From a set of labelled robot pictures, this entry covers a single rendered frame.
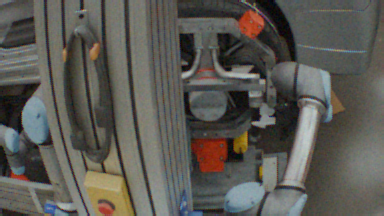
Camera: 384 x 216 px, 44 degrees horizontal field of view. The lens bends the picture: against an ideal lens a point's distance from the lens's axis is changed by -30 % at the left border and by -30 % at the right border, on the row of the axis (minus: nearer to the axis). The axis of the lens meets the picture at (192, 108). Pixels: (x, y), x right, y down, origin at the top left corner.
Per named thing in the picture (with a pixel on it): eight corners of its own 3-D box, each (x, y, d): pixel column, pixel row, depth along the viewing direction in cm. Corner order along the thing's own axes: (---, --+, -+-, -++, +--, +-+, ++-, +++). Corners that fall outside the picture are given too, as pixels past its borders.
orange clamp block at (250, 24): (252, 30, 239) (262, 17, 234) (253, 40, 233) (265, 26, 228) (237, 22, 237) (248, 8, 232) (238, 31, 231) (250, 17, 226)
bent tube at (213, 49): (255, 54, 238) (254, 32, 232) (259, 84, 223) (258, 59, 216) (209, 54, 239) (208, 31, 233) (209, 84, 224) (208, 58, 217)
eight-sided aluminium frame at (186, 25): (274, 125, 267) (271, 20, 233) (274, 135, 262) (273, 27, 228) (144, 129, 270) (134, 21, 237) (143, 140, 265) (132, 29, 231)
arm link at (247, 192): (231, 204, 185) (232, 175, 177) (269, 208, 181) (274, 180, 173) (217, 227, 177) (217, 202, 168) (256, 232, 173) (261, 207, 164)
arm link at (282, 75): (259, 90, 185) (283, 99, 231) (291, 97, 181) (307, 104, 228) (263, 52, 184) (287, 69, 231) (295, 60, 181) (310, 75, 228)
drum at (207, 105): (227, 87, 256) (226, 57, 247) (228, 122, 239) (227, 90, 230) (191, 88, 257) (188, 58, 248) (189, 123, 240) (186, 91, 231)
